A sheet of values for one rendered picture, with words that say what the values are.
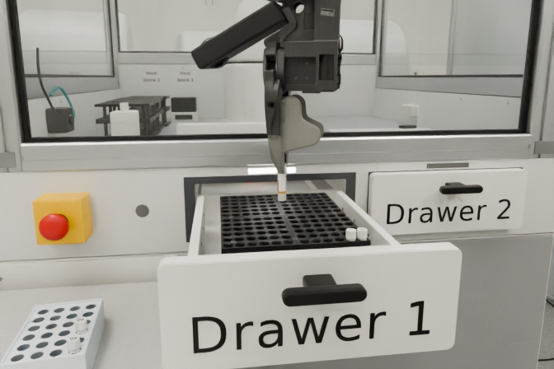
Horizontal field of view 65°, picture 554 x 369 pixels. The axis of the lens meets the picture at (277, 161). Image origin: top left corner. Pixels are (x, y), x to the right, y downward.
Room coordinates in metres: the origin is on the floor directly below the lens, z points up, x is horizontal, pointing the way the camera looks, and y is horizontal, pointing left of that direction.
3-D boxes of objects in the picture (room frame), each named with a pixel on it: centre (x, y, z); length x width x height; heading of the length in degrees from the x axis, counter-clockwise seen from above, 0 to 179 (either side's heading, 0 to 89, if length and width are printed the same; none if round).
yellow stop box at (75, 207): (0.64, 0.33, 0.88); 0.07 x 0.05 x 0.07; 98
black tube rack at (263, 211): (0.58, -0.01, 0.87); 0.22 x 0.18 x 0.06; 8
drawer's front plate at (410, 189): (0.74, -0.31, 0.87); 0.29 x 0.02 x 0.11; 98
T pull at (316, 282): (0.36, -0.04, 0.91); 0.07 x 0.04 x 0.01; 98
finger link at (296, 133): (0.49, -0.02, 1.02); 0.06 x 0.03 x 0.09; 79
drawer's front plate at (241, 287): (0.39, -0.04, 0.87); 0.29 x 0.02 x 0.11; 98
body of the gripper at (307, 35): (0.51, -0.03, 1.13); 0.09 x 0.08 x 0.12; 79
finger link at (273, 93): (0.49, 0.00, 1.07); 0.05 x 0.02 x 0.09; 169
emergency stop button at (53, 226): (0.61, 0.33, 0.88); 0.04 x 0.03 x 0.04; 98
